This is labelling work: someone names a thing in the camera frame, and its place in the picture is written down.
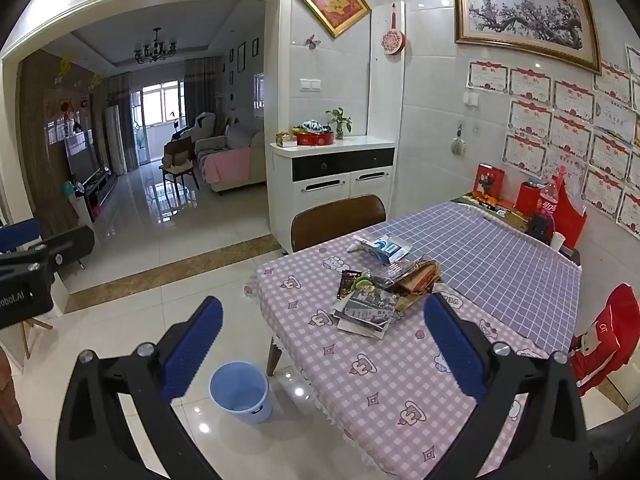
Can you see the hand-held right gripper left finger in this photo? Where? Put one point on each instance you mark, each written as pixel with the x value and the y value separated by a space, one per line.
pixel 192 350

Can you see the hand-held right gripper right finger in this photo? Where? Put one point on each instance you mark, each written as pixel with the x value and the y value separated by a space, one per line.
pixel 455 350

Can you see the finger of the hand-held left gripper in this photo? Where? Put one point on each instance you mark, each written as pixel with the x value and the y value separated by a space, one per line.
pixel 70 252
pixel 20 236

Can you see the blue plastic bucket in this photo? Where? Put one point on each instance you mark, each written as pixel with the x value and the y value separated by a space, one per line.
pixel 241 411

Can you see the red snack packet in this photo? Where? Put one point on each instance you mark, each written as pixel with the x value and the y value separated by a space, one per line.
pixel 420 277

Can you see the large dark printed packet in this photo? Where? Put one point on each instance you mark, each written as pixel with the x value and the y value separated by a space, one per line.
pixel 372 305

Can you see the clear plastic wrapper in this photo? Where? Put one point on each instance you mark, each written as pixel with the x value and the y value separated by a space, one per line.
pixel 395 269

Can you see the blue and white box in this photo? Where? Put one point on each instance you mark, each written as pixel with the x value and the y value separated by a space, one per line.
pixel 387 250

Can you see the small dark snack packet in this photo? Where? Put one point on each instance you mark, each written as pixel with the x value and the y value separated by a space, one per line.
pixel 350 282

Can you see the wooden stool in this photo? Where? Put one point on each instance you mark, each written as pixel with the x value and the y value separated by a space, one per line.
pixel 27 332

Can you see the black television stand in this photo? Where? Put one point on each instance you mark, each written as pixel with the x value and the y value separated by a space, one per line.
pixel 97 195

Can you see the pink and purple checked tablecloth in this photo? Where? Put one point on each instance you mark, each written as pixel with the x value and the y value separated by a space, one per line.
pixel 380 385

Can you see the flat screen television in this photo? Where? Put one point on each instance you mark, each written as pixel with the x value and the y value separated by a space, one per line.
pixel 82 157

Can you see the white standing air conditioner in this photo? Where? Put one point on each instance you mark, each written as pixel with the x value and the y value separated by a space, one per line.
pixel 115 140

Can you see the grey curtain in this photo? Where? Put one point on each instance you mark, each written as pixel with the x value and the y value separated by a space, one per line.
pixel 200 90
pixel 122 120

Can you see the small white tube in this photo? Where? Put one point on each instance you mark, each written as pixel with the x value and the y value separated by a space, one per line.
pixel 354 247

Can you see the wooden living room chair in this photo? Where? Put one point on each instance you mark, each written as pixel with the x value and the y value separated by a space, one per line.
pixel 177 152

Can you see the white paper cup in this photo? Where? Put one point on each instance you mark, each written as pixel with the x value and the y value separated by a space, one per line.
pixel 558 242

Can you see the red stool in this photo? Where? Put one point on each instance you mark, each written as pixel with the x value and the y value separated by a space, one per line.
pixel 610 330

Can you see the red box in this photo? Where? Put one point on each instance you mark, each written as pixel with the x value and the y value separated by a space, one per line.
pixel 527 200

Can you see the cola bottle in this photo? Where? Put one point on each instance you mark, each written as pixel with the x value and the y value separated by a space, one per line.
pixel 547 205

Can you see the red flower gift bag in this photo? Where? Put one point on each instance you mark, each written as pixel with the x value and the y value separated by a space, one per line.
pixel 489 180

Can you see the brown dining chair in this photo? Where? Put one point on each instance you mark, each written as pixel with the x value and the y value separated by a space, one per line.
pixel 340 220

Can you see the pink blanket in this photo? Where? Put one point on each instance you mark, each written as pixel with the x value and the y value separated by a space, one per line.
pixel 225 167

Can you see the red paper bag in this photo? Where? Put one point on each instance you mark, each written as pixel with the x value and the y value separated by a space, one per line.
pixel 572 215

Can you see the beige sofa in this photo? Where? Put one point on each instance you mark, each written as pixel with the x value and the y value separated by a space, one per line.
pixel 240 142

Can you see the white sideboard cabinet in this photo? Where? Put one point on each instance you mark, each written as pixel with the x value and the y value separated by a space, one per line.
pixel 330 187

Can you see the black chandelier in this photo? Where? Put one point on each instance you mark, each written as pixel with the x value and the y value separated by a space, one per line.
pixel 156 51

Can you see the red round tin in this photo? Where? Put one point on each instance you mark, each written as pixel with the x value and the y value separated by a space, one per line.
pixel 315 138

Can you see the green potted plant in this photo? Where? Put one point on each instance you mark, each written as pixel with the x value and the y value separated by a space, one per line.
pixel 339 120

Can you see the red round hanging ornament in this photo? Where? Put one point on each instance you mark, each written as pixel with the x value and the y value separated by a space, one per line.
pixel 392 42

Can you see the framed plum blossom painting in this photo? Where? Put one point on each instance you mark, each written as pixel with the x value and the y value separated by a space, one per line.
pixel 525 15

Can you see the red gold framed picture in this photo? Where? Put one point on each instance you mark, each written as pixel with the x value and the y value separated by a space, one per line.
pixel 332 0

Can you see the white hanging wall device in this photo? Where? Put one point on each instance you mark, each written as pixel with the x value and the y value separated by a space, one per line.
pixel 458 145

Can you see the white wall outlet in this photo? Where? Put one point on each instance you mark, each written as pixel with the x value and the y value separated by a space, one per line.
pixel 470 99

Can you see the black wall picture frame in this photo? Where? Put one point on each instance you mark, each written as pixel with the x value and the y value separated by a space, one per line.
pixel 255 48
pixel 241 58

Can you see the white vertical wall panel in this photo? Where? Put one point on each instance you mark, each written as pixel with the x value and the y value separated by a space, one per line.
pixel 386 90

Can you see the group of wall certificates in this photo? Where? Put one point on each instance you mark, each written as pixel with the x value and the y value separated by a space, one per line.
pixel 570 97

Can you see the white light switch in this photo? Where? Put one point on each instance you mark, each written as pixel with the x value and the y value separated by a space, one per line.
pixel 309 85

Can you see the butterfly wall decoration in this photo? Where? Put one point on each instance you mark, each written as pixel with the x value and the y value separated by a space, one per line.
pixel 312 42

